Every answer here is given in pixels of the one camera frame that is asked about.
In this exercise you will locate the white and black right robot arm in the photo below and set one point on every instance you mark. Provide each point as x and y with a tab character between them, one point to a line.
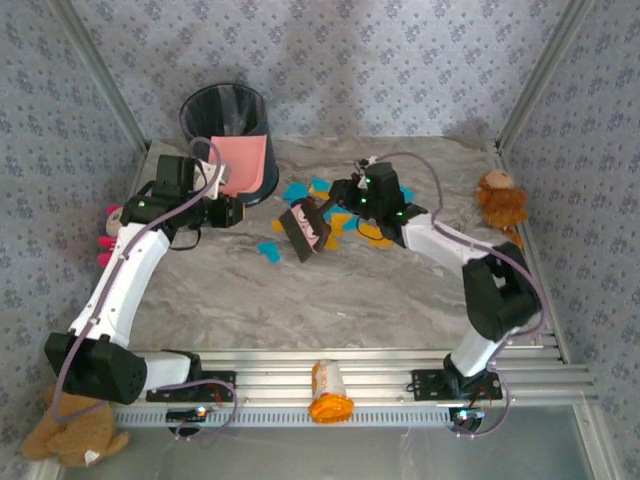
440	240

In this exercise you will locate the orange paper scrap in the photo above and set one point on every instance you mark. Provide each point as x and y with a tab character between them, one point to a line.
372	235
278	226
320	191
340	223
331	243

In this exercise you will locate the dark blue trash bin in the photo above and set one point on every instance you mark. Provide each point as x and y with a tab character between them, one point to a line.
220	110

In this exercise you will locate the aluminium frame post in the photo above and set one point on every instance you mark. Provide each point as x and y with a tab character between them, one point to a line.
100	75
545	75

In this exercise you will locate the blue paper scrap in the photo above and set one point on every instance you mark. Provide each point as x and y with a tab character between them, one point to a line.
295	191
270	250
350	225
407	193
320	183
327	217

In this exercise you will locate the aluminium rail base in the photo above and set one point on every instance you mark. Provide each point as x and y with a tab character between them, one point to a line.
280	380

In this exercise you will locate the pink striped plush doll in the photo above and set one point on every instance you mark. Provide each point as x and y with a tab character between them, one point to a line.
114	220

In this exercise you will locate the brown plush monkey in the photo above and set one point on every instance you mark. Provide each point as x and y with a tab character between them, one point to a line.
500	202

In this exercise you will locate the white bottle with orange cap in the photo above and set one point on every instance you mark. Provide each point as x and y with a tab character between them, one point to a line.
327	390

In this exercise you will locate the brown plush dog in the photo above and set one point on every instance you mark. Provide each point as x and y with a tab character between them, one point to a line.
75	440

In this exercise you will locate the cartoon face hand brush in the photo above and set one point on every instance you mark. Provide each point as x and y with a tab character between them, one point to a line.
305	225

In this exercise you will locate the pink dustpan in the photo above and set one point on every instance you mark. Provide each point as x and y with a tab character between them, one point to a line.
240	160

